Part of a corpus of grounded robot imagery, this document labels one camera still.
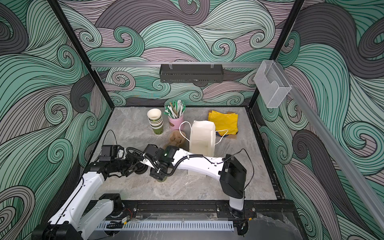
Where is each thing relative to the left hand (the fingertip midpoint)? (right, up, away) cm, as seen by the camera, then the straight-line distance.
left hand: (142, 161), depth 80 cm
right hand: (+10, -3, -4) cm, 11 cm away
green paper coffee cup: (+13, -8, -5) cm, 16 cm away
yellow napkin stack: (+52, +19, +24) cm, 60 cm away
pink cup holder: (+16, +20, +18) cm, 31 cm away
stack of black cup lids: (-1, -5, +3) cm, 6 cm away
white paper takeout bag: (+35, +9, +12) cm, 38 cm away
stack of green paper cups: (+5, +23, +9) cm, 26 cm away
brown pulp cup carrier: (+18, +10, +17) cm, 26 cm away
